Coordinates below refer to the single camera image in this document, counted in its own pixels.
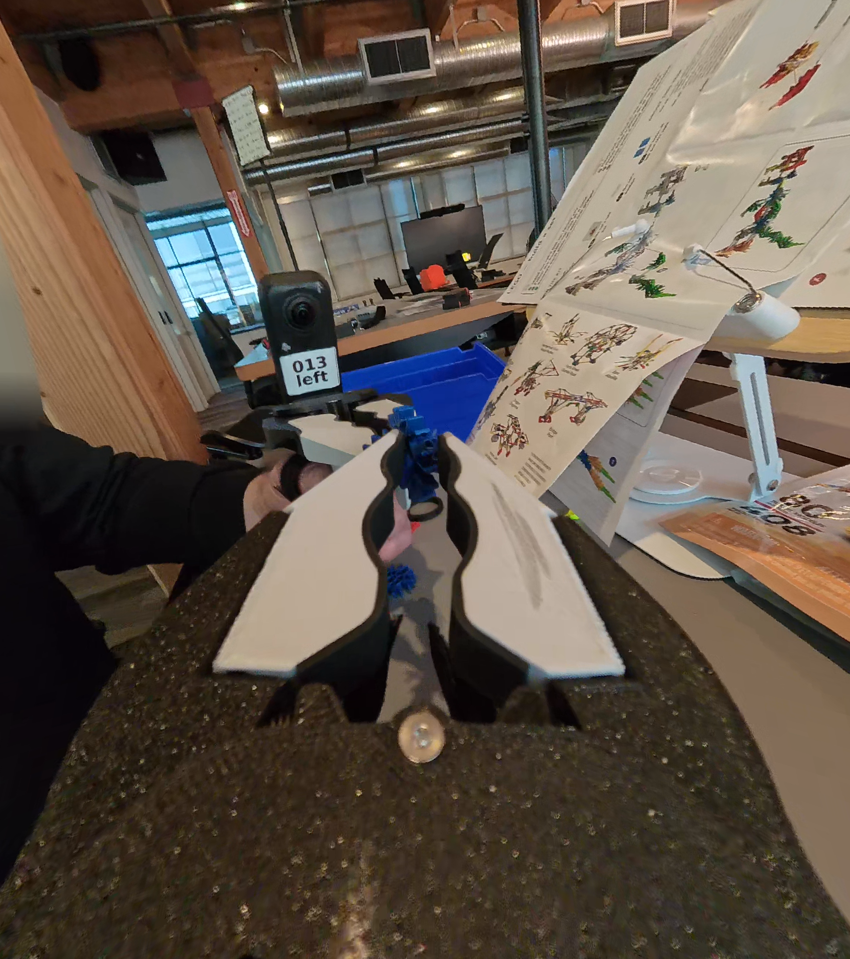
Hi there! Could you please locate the hanging white board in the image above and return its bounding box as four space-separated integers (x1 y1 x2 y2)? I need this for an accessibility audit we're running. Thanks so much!
221 84 272 167

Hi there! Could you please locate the blue plastic bin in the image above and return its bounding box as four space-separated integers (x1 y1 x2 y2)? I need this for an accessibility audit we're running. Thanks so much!
338 343 508 443

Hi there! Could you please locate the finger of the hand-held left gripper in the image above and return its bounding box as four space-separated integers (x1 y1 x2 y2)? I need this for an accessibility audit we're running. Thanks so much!
348 397 397 442
287 414 390 473

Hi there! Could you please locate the wooden work table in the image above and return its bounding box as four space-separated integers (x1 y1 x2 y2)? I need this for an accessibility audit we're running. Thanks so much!
233 281 527 383

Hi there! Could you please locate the large window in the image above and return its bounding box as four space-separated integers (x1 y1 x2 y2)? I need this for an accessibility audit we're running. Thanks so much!
146 213 261 331

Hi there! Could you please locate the person's left hand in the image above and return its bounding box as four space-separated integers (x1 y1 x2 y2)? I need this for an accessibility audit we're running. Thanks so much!
243 459 414 563

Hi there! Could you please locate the white book stand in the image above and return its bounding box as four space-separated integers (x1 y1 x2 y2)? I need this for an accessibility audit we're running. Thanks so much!
548 217 850 581

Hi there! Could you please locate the black steel column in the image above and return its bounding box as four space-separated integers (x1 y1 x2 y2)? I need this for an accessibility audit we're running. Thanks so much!
516 0 553 233

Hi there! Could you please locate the black wall screen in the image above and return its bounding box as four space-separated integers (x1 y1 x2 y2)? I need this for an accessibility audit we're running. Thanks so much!
98 129 168 186

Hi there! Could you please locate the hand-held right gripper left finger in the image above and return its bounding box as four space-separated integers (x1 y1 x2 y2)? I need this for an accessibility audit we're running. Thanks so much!
212 432 405 724

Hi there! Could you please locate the printed toy set bag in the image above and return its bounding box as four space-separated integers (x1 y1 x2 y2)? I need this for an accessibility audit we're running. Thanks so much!
661 450 850 675

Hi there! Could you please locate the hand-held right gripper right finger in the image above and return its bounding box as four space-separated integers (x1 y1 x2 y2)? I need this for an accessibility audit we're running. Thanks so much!
437 433 626 724

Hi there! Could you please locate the white air vent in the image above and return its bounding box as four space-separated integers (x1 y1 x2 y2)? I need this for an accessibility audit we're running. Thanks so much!
614 0 675 42
359 30 437 83

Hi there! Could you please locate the black monitor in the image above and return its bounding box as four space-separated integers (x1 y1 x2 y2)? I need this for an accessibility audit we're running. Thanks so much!
401 205 487 265

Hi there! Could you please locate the silver air duct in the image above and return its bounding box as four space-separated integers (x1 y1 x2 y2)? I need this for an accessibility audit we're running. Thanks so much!
275 7 696 113
245 90 546 184

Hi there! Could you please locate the toy instruction booklet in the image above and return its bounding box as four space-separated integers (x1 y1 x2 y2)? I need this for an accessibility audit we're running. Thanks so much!
466 0 850 544

